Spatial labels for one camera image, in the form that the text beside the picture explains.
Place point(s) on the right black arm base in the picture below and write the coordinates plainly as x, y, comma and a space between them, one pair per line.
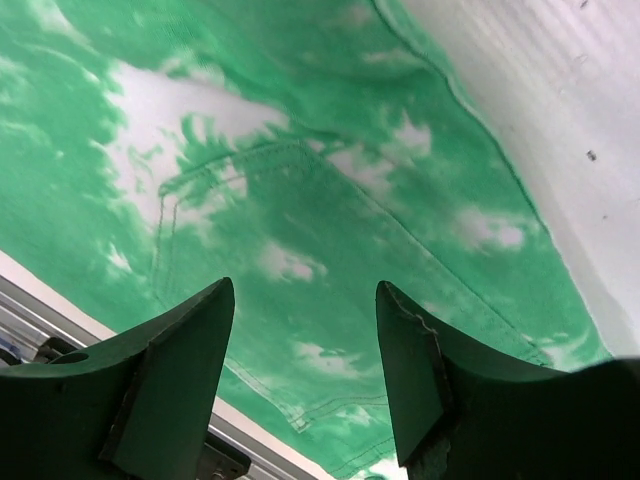
221, 461

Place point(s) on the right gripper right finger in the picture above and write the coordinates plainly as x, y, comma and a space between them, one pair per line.
463, 410

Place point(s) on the aluminium frame rail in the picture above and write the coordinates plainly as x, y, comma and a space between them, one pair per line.
32, 311

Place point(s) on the green tie-dye trousers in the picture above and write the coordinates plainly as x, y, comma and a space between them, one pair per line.
305, 149

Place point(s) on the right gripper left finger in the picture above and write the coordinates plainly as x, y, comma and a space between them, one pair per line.
134, 406

